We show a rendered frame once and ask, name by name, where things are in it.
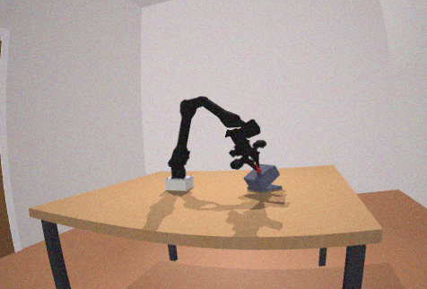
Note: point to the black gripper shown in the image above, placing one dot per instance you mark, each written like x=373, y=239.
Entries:
x=246, y=151

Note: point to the grey sloped panel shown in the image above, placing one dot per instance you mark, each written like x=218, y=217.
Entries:
x=261, y=182

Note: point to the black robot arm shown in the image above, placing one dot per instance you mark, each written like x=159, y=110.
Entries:
x=187, y=109

